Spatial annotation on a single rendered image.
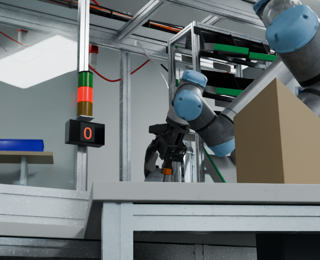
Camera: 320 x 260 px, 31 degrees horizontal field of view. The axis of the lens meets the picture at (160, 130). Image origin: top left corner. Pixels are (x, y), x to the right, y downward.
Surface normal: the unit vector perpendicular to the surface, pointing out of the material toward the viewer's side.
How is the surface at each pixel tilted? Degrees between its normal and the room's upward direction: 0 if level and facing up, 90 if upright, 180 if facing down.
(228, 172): 45
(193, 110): 127
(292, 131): 90
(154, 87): 90
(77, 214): 90
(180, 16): 180
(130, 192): 90
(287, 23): 55
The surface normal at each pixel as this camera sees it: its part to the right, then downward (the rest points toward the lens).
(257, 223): 0.15, -0.29
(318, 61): -0.01, 0.30
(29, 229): 0.50, -0.26
